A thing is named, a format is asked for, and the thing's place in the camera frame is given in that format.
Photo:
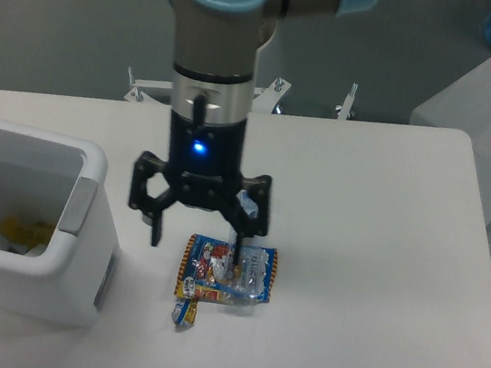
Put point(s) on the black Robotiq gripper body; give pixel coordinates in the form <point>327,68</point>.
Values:
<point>203,168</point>

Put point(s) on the clear plastic bottle with blue cap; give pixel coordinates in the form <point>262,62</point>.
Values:
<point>236,274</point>

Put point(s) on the small torn blue wrapper piece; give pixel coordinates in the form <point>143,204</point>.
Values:
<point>184,313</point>

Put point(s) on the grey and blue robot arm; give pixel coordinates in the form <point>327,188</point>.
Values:
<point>215,50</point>

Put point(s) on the yellow wrapper inside trash can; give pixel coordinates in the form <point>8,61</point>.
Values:
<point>29,235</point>

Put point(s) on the white plastic trash can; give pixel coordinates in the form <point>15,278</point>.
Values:
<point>59,180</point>

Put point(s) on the blue cartoon snack bag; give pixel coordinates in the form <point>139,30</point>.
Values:
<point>191,281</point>

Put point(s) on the silver clamp with blue knob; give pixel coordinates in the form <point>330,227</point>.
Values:
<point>345,110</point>

